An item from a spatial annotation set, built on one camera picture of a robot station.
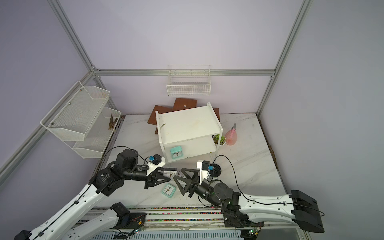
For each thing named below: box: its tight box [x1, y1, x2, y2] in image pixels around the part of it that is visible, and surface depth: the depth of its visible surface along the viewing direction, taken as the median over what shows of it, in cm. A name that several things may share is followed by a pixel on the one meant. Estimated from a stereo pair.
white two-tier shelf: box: [155, 102, 224, 164], surface depth 75 cm
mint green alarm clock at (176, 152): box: [170, 145, 184, 160], surface depth 78 cm
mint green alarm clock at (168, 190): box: [161, 183, 176, 199], surface depth 83 cm
